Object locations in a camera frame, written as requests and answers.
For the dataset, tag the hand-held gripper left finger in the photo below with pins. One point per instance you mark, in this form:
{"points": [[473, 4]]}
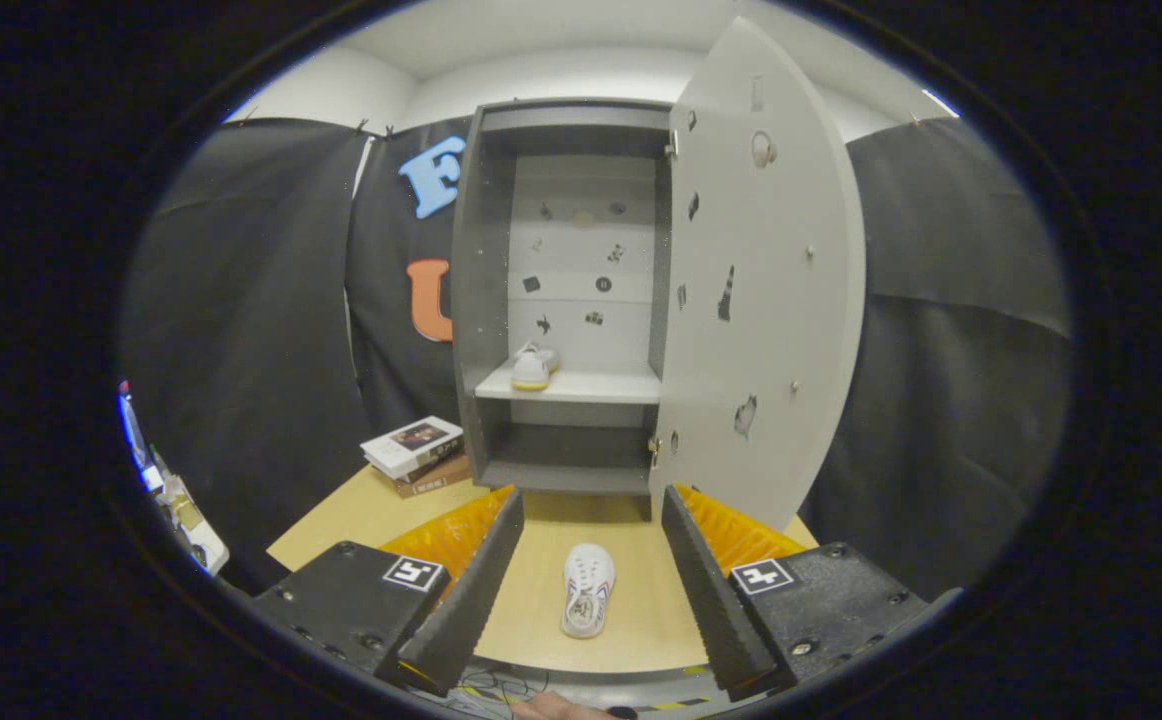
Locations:
{"points": [[466, 610]]}

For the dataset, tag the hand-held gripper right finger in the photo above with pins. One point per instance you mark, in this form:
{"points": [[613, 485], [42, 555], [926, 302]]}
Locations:
{"points": [[711, 610]]}

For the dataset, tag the white shoe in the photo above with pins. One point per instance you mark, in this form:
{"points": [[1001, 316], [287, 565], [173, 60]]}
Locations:
{"points": [[531, 370], [588, 590]]}

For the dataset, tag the light grey shoe cabinet door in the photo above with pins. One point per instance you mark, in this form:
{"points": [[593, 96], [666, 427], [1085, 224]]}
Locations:
{"points": [[771, 350]]}

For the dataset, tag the dark grey shoe cabinet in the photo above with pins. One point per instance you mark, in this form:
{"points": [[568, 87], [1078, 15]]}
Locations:
{"points": [[471, 300]]}

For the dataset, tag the white cabinet shelf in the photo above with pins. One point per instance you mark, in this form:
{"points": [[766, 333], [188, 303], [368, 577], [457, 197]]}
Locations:
{"points": [[601, 383]]}

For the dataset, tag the brown book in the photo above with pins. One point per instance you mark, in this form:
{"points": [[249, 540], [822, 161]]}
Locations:
{"points": [[436, 481]]}

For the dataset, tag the white book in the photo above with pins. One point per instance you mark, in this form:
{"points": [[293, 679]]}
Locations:
{"points": [[411, 442]]}

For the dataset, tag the blue and white clutter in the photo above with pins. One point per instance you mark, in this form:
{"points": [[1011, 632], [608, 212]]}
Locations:
{"points": [[181, 510]]}

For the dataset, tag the black backdrop cloth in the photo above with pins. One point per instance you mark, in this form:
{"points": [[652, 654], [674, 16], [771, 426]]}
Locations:
{"points": [[241, 350]]}

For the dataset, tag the row of black cloth clips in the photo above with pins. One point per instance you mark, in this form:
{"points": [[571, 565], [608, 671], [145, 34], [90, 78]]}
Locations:
{"points": [[361, 126]]}

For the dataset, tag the long ceiling light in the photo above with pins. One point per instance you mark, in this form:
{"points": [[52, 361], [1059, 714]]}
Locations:
{"points": [[941, 103]]}

